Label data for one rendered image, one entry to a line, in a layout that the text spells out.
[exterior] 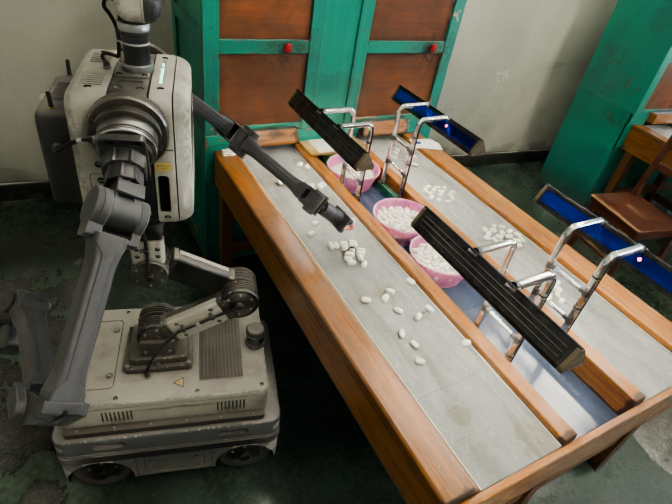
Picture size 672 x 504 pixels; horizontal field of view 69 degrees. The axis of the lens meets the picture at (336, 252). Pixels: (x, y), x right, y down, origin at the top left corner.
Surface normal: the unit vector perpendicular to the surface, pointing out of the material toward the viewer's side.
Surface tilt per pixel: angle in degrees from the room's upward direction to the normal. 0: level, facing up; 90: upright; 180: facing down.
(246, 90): 90
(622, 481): 0
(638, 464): 0
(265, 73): 90
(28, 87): 90
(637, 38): 90
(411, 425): 0
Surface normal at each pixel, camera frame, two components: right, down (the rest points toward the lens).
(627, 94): -0.92, 0.13
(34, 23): 0.38, 0.61
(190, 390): 0.15, -0.78
